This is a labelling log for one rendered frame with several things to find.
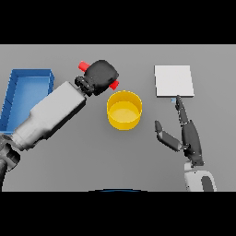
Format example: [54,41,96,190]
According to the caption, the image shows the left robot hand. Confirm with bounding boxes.
[74,59,120,98]

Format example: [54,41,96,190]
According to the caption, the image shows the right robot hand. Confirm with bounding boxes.
[154,94,205,167]

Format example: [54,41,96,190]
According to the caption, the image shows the yellow bowl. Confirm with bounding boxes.
[106,89,143,131]

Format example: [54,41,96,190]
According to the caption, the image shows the pale square measuring scale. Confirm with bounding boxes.
[154,65,195,102]

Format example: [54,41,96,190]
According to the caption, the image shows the blue tray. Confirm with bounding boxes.
[0,68,55,135]

